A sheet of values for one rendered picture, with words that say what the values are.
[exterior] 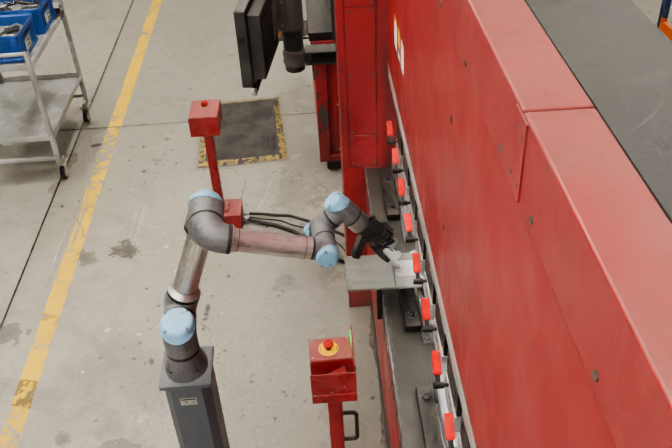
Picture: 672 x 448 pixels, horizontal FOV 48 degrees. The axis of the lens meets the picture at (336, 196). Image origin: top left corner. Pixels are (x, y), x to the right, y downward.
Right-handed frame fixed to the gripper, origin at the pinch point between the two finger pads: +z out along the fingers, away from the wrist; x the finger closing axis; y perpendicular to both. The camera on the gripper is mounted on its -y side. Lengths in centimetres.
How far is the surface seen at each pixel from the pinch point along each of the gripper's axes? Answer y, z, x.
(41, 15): -161, -123, 278
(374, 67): 22, -25, 85
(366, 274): -10.7, -3.1, -1.8
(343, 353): -32.5, 7.3, -18.3
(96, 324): -180, -15, 84
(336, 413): -53, 26, -23
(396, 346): -12.6, 11.7, -25.4
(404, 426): -13, 11, -58
